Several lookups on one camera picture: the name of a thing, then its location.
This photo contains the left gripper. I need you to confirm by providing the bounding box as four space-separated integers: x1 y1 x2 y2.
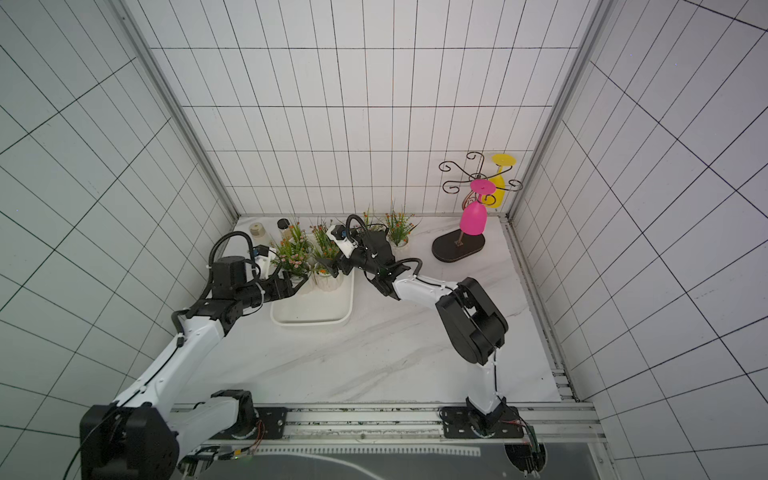
236 270 309 308

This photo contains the potted gypsophila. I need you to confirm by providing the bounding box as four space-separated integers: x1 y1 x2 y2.
310 220 340 259
312 257 345 292
273 224 312 275
384 210 417 247

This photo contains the white storage tray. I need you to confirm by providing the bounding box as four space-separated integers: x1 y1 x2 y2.
270 272 355 327

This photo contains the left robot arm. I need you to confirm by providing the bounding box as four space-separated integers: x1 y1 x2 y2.
75 256 308 479

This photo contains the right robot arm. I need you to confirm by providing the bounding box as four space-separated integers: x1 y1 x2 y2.
314 224 509 438

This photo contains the beige cap white bottle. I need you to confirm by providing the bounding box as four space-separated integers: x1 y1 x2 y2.
249 222 274 248

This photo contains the black cap spice bottle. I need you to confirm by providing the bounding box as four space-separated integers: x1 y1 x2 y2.
277 218 294 241

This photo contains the magenta wine glass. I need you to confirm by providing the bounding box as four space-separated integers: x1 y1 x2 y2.
459 179 496 236

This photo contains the yellow wine glass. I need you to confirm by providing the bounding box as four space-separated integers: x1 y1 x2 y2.
484 153 517 208

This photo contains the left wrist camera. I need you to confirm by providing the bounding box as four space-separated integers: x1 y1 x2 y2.
253 245 277 280

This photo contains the black wire glass rack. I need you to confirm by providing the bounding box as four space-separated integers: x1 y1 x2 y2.
431 151 523 263

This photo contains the aluminium mounting rail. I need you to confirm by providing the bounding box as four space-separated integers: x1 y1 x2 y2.
122 401 607 448

